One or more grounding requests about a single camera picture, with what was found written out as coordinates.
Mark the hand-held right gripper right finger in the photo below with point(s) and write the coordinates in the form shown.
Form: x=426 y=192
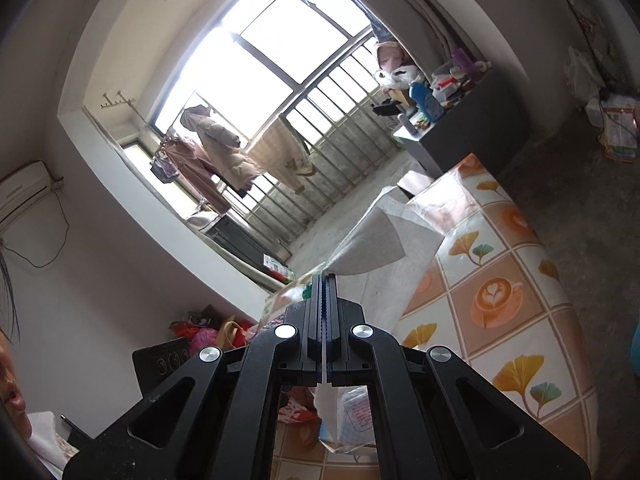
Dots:
x=340 y=332

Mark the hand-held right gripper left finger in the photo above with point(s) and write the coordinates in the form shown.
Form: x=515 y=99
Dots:
x=310 y=330

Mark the white tissue sheet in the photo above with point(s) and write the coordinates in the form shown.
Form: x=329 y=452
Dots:
x=370 y=240

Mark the green red carton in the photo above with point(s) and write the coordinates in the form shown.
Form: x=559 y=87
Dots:
x=277 y=266

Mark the red plastic bags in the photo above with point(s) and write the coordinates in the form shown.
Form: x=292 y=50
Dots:
x=205 y=332

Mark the dark grey panel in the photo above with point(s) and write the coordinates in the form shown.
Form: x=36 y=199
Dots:
x=245 y=240

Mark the black box with dials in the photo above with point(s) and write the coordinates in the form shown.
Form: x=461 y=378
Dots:
x=160 y=360

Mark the table with patterned tablecloth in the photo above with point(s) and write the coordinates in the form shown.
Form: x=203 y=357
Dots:
x=500 y=260

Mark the beige printed towel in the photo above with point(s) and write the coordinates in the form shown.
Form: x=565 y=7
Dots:
x=277 y=150

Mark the pink hanging garment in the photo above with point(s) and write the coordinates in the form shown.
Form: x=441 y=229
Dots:
x=195 y=170

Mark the beige puffer coat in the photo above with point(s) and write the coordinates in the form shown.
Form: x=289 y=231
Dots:
x=225 y=150

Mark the metal balcony railing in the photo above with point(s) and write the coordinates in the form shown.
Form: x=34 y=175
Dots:
x=340 y=130

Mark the small white bottle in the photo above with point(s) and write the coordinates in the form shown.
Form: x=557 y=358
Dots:
x=407 y=125

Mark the black device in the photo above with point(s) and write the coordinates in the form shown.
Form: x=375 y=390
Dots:
x=385 y=108

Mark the blue detergent bottle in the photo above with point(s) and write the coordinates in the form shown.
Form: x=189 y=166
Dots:
x=425 y=102

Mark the grey cabinet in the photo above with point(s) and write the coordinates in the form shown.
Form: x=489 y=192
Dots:
x=475 y=120

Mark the pink clothing pile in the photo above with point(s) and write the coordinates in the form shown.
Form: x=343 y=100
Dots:
x=390 y=55

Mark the purple cup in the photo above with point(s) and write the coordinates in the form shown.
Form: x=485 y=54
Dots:
x=463 y=62

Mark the large window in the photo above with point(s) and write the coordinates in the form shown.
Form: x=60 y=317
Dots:
x=270 y=35

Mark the hanging blue jeans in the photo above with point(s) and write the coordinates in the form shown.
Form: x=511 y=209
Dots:
x=381 y=31

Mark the person's head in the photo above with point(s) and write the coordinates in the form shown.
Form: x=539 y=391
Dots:
x=10 y=385

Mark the white air conditioner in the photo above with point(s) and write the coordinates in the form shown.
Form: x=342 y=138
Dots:
x=22 y=190

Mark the beige curtain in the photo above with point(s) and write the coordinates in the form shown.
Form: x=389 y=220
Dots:
x=435 y=15

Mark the pile of colourful packets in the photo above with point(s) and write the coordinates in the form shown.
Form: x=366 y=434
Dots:
x=620 y=130

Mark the crumpled white plastic bag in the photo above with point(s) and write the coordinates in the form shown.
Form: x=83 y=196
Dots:
x=582 y=70

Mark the patterned fabric roll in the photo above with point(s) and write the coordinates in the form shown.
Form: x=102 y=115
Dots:
x=590 y=20

